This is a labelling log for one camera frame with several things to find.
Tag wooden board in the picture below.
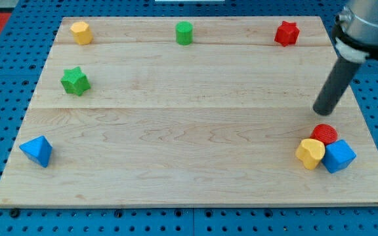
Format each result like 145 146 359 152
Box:
0 16 378 208

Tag red star block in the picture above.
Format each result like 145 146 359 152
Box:
274 21 300 47

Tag yellow heart block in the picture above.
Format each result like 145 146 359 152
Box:
295 138 326 170

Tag green cylinder block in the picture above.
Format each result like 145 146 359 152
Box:
175 21 193 45

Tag red round block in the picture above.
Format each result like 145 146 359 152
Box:
310 124 338 146

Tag blue cube block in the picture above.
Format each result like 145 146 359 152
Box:
322 140 357 174

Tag blue triangle block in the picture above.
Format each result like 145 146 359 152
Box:
19 136 53 168

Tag green star block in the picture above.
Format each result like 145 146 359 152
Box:
60 67 91 96

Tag yellow hexagon block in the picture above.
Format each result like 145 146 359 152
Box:
70 21 93 45

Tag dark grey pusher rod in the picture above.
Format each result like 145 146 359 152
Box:
312 57 361 116

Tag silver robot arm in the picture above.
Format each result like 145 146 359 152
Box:
332 0 378 64

